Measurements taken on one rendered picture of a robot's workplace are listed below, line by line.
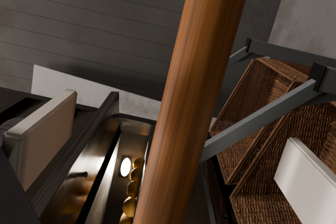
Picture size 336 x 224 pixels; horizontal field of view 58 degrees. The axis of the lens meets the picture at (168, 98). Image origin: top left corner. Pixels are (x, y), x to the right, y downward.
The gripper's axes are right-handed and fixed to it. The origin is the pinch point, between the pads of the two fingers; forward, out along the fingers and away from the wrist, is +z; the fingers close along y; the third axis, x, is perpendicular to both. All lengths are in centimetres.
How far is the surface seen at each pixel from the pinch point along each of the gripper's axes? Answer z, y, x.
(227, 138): 33.6, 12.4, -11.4
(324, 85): 32.4, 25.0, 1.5
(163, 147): -0.9, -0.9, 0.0
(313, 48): 236, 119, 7
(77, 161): 68, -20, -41
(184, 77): -1.0, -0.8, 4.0
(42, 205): 44, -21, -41
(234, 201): 80, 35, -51
